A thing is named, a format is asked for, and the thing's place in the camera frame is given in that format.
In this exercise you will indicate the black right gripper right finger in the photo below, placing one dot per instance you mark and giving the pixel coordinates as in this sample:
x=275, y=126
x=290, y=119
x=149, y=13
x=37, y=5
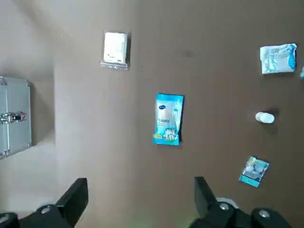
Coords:
x=206, y=204

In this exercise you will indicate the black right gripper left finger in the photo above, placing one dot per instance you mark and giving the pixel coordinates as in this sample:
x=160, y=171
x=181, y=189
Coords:
x=69, y=204

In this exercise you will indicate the blue cotton swab packet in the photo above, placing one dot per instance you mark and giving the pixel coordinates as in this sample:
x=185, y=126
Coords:
x=167, y=118

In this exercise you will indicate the silver aluminium medicine case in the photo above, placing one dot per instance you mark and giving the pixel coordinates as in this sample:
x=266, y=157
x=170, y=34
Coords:
x=16, y=114

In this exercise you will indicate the white gauze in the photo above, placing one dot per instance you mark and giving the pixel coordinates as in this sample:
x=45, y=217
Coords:
x=115, y=47

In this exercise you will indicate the small teal plaster packet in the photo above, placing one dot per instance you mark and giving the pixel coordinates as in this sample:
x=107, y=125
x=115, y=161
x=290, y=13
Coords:
x=254, y=172

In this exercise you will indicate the small white pill bottle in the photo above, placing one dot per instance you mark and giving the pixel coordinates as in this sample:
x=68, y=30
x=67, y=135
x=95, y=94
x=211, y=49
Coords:
x=264, y=117

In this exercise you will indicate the white blue surgical packet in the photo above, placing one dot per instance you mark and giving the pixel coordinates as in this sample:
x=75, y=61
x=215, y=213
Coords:
x=276, y=59

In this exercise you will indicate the blue white capsule bag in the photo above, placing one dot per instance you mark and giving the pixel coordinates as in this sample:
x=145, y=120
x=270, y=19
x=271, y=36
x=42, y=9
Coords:
x=302, y=72

